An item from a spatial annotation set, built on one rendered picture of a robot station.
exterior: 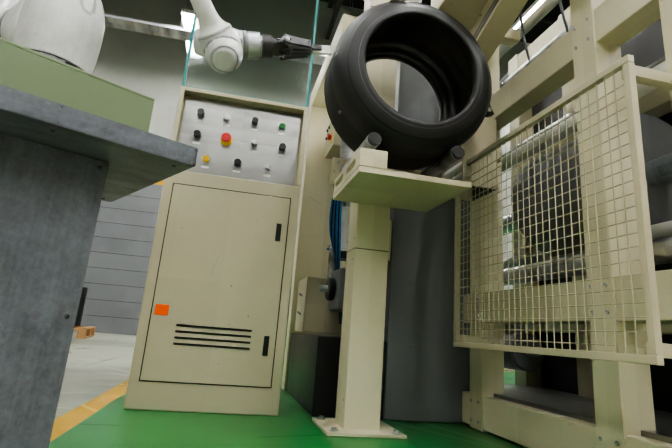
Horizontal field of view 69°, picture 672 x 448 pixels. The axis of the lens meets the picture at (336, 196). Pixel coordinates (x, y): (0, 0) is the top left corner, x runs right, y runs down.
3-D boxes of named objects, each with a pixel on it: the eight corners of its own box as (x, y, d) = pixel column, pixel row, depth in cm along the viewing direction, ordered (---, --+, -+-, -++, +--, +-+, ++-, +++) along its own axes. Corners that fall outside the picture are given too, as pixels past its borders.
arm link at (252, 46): (242, 40, 165) (260, 41, 167) (242, 64, 163) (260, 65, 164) (243, 24, 157) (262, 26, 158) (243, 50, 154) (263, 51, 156)
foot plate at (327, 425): (311, 420, 180) (312, 413, 181) (381, 423, 186) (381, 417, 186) (326, 436, 155) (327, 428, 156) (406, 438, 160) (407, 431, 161)
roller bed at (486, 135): (440, 196, 207) (442, 131, 215) (472, 201, 210) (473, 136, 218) (462, 184, 188) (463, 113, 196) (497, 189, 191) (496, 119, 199)
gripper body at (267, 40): (261, 28, 158) (289, 30, 160) (259, 43, 166) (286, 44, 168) (261, 49, 156) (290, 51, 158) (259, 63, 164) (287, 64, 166)
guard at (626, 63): (453, 346, 182) (455, 168, 201) (457, 346, 182) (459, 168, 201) (657, 365, 97) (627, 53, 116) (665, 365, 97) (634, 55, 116)
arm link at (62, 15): (34, 41, 95) (64, -52, 101) (-15, 58, 104) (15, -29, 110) (107, 81, 108) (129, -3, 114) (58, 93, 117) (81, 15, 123)
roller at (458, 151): (424, 185, 190) (414, 189, 189) (419, 174, 191) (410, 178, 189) (467, 156, 157) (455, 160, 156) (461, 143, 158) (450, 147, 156)
